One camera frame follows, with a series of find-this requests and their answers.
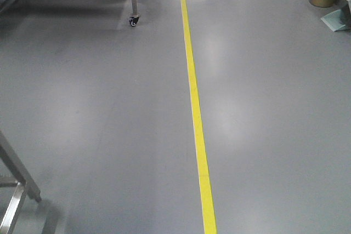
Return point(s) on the yellow floor tape line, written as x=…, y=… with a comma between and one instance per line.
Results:
x=206, y=195

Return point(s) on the near steel table leg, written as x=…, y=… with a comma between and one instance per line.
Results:
x=21, y=180

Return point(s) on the green dustpan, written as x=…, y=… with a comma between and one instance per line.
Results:
x=339, y=19

